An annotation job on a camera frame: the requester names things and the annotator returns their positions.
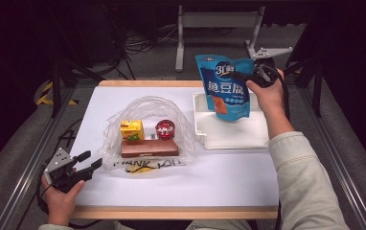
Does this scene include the yellow drink carton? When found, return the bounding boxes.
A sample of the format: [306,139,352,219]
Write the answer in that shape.
[120,119,146,144]

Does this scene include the grey metal stand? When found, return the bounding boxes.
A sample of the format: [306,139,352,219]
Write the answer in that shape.
[174,5,267,73]

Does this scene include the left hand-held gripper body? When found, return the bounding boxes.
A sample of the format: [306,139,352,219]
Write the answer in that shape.
[44,147,93,194]

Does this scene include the person's light clothing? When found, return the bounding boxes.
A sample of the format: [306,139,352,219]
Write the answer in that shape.
[113,218,253,230]

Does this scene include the white plastic bin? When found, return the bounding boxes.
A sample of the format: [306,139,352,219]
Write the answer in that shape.
[192,91,270,150]

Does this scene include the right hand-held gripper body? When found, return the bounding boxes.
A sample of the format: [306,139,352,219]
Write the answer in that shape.
[250,46,294,89]

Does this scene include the white table cover sheet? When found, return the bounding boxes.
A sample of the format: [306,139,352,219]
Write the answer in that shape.
[70,85,280,208]

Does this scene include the blue snack pouch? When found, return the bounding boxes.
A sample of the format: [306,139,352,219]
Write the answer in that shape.
[194,54,256,123]

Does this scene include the brown box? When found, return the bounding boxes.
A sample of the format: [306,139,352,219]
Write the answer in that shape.
[120,138,180,159]

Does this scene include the person's left hand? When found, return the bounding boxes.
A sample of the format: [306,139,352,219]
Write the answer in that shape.
[40,177,86,226]

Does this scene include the aluminium frame rail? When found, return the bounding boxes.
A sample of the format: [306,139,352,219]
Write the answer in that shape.
[0,85,79,230]
[299,85,366,230]

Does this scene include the red round can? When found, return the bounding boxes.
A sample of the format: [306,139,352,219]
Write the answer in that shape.
[154,119,176,140]

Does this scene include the person's right hand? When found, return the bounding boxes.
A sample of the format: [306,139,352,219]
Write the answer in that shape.
[245,68,288,118]

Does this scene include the clear plastic smiley bag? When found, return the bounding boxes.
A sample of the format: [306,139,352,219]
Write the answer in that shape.
[98,95,202,175]

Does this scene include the black tripod stand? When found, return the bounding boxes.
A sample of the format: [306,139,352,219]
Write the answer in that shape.
[47,9,106,119]
[283,6,328,118]

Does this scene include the yellow black striped tape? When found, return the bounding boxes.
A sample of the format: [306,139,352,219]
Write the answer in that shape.
[35,80,79,106]

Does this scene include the black floor cables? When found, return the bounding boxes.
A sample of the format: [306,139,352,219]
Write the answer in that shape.
[117,23,180,81]

